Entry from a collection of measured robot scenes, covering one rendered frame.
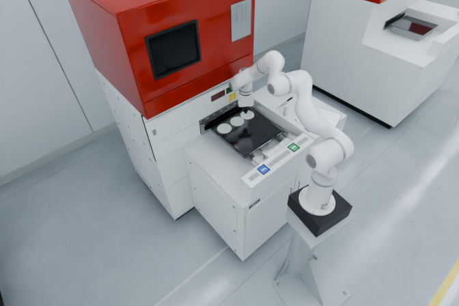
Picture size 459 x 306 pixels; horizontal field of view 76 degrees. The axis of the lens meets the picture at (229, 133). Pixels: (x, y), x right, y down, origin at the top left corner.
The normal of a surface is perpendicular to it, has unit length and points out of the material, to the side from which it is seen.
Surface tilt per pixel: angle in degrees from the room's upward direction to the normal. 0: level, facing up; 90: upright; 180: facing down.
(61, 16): 90
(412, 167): 0
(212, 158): 0
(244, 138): 0
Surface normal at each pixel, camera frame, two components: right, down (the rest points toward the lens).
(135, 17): 0.65, 0.52
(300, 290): -0.03, -0.72
